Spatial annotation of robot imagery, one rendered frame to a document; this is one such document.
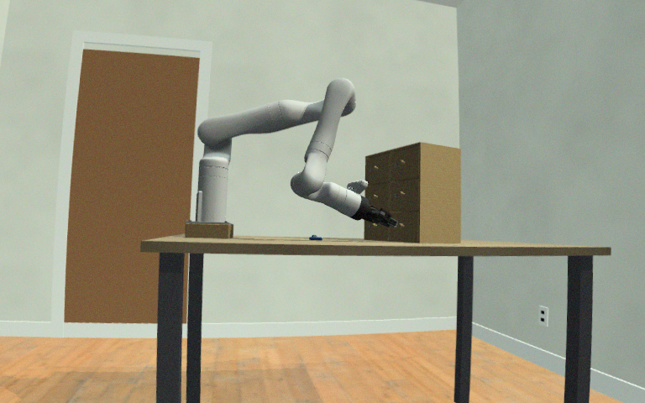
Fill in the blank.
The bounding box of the dark brown drawer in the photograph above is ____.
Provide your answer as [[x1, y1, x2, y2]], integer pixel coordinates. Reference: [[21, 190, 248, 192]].
[[391, 179, 419, 209], [366, 154, 390, 183], [391, 146, 419, 179], [391, 212, 419, 241], [366, 183, 390, 210], [365, 220, 389, 239]]

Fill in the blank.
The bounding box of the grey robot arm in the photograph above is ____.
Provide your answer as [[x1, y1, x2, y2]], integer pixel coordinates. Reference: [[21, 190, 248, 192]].
[[196, 78, 368, 222]]

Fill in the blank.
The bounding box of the small tan chest of drawers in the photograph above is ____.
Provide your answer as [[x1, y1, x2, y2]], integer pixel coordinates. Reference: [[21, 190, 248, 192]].
[[364, 142, 461, 243]]

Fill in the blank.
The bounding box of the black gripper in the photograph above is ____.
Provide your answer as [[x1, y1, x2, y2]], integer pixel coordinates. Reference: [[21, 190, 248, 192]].
[[351, 196, 398, 228]]

